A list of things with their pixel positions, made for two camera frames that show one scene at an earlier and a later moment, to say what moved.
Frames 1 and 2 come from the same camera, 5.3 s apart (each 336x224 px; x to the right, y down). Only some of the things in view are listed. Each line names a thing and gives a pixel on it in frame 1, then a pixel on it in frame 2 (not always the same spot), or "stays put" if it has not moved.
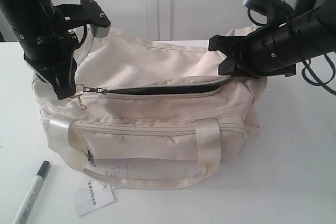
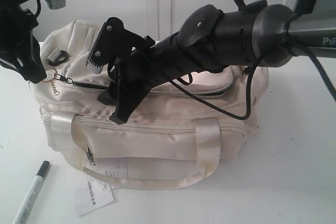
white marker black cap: x=28 y=200 stays put
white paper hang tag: x=90 y=195 stays put
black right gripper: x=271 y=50 → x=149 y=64
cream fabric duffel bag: x=149 y=113 stays put
